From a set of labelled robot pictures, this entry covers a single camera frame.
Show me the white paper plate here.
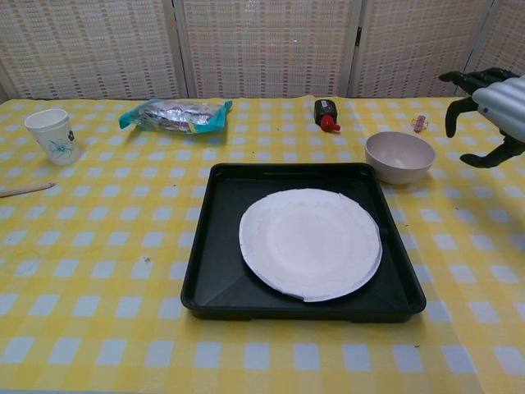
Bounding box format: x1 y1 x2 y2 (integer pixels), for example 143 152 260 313
239 188 384 304

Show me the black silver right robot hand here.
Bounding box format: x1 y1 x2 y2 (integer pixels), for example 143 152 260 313
438 68 525 169

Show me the wooden stick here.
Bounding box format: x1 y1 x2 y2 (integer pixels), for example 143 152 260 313
0 181 57 199

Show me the teal and silver snack bag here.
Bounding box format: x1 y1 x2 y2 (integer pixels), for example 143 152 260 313
118 98 233 135

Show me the black bottle red cap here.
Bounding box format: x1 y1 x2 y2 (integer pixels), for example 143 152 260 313
313 98 342 134

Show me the yellow white checkered tablecloth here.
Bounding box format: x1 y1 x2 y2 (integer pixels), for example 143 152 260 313
0 94 525 394

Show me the white paper cup blue flower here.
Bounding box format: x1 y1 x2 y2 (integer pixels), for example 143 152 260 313
24 108 81 166

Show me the beige round bowl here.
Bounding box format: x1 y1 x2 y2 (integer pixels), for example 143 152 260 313
365 131 436 186

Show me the black plastic square tray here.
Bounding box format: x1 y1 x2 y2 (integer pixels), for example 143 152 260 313
180 162 427 325

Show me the woven folding screen panel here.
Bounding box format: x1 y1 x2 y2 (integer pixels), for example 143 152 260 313
348 0 493 99
174 0 364 99
457 0 525 98
0 0 190 101

